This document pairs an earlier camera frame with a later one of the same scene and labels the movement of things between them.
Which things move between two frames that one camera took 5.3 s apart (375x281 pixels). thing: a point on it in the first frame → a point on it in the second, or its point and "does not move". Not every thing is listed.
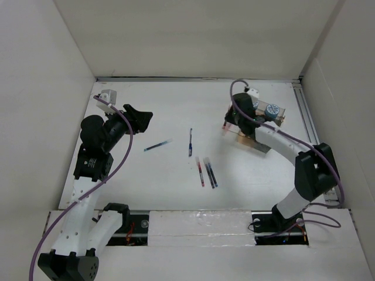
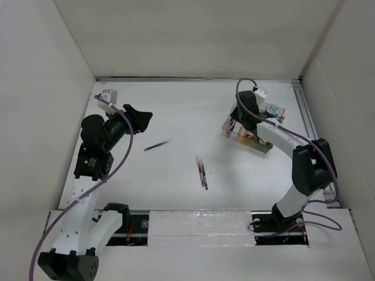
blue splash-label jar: (272, 110) does not move
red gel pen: (200, 171) does not move
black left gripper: (137, 119) does not move
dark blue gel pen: (212, 175) → (204, 175)
